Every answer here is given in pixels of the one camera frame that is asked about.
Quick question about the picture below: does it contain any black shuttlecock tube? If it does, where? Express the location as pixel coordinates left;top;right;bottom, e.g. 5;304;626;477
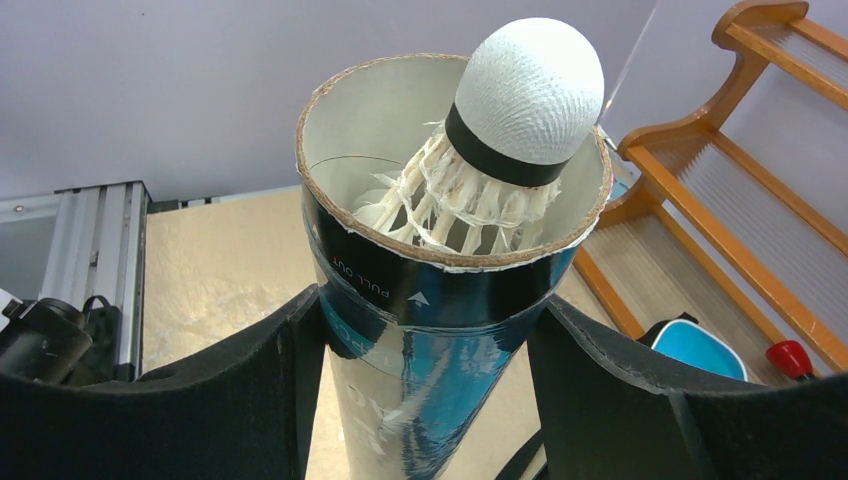
295;53;613;479

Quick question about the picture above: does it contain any white shuttlecock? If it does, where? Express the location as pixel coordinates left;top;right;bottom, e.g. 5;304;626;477
354;17;605;255

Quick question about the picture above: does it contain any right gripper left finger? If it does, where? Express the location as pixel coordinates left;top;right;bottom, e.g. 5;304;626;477
1;285;325;479

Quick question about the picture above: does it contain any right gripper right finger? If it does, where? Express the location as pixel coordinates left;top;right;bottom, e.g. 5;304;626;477
528;297;847;479

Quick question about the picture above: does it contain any red and black small object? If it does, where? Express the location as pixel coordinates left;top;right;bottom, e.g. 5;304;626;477
765;340;816;382

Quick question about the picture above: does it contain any light blue packaged tool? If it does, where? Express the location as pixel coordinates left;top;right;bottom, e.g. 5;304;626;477
637;312;749;382

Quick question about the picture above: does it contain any wooden three-tier shelf rack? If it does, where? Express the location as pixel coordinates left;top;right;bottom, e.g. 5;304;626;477
576;1;847;385

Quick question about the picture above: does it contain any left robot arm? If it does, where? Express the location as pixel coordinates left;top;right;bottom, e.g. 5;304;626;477
1;291;132;386

